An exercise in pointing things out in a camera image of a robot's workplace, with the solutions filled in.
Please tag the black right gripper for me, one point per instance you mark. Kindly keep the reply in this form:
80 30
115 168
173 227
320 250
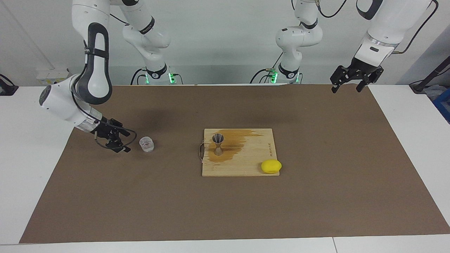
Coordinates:
107 130

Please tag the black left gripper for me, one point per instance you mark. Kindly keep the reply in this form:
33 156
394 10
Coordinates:
364 69

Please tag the small clear glass cup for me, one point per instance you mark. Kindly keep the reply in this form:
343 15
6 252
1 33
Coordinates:
146 144

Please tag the steel double jigger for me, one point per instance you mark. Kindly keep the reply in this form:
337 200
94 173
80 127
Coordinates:
218 151

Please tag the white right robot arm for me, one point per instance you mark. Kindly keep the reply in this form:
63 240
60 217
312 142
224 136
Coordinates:
95 63

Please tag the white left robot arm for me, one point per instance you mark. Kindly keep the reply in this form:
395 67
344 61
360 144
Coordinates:
386 24

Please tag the black stand pole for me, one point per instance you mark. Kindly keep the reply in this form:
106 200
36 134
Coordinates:
418 88

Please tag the white power strip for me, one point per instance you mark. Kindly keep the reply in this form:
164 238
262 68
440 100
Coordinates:
52 75

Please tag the blue box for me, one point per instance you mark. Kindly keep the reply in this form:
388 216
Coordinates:
443 105

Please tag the yellow lemon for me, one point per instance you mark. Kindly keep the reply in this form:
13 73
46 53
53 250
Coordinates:
271 166

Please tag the stained bamboo cutting board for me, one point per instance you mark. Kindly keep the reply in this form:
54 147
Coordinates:
246 161

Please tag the brown table mat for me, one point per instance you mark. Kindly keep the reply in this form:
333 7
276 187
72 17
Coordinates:
225 211

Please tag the black clamp mount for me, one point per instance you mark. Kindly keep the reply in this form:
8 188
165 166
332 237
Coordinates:
7 89

